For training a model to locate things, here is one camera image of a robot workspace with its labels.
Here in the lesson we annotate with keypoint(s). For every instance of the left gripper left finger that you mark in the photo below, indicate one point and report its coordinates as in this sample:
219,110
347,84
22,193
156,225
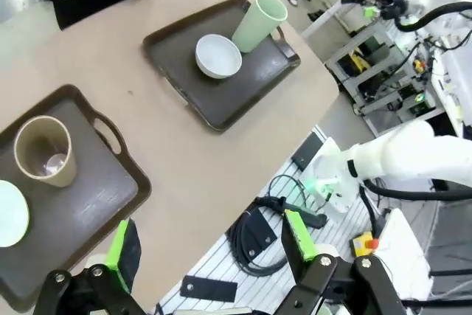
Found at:
118,248

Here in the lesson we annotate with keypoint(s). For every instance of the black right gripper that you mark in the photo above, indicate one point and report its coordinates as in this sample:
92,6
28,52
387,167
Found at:
394,7

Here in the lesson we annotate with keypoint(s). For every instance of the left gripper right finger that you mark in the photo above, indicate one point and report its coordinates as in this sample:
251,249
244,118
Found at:
300,237

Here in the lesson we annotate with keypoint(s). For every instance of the tall light green plastic cup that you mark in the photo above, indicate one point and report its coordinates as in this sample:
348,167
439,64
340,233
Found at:
250,32

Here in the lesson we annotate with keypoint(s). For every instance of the pale blue-white plastic bowl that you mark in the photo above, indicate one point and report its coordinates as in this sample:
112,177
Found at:
217,57

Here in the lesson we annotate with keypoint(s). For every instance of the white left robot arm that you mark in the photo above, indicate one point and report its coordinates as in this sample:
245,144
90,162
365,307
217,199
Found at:
398,152

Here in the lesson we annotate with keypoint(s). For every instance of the black handheld enabling device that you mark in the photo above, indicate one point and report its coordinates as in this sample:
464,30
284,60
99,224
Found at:
313,219

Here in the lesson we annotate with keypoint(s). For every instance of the black metal mounting plate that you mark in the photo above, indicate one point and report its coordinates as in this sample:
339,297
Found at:
258,228
208,288
307,151

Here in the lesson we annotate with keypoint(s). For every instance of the yellow black device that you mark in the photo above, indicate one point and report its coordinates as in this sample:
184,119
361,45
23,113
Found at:
357,60

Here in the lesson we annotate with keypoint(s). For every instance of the yellow emergency stop box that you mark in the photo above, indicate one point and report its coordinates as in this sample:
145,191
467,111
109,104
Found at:
363,245

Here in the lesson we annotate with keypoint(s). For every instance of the red yellow emergency stop button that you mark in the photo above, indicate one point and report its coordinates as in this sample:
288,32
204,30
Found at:
419,65

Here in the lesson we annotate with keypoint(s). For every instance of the tall beige plastic cup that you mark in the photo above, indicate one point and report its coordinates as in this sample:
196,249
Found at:
65,178

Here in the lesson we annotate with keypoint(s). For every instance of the white control box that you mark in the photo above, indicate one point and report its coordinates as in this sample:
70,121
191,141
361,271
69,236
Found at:
402,248

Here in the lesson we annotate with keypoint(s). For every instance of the mint green plastic bowl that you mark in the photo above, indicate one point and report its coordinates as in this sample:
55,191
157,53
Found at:
11,215

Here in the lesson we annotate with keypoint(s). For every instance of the aluminium frame equipment rack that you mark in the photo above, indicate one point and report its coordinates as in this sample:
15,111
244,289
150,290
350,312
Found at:
368,121

